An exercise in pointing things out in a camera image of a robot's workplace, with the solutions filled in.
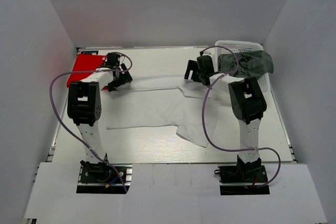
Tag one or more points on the grey t shirt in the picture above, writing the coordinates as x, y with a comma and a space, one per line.
246, 64

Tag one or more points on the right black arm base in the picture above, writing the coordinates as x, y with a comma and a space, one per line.
231, 183

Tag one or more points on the folded red t shirt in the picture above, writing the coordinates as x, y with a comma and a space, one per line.
83, 63

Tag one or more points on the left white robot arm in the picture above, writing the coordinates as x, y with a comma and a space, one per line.
89, 76

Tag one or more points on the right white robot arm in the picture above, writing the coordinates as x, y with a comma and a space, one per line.
248, 106

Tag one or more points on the white t shirt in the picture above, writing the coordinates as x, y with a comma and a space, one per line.
166, 101

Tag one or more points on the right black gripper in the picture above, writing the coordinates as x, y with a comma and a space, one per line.
192, 66

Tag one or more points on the white plastic basket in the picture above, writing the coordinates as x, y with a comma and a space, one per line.
232, 47

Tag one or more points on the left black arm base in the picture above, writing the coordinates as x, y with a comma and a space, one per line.
100, 178

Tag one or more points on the blue label sticker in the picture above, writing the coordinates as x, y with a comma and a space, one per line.
89, 52

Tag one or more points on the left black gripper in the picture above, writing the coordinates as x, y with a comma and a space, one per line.
125, 78

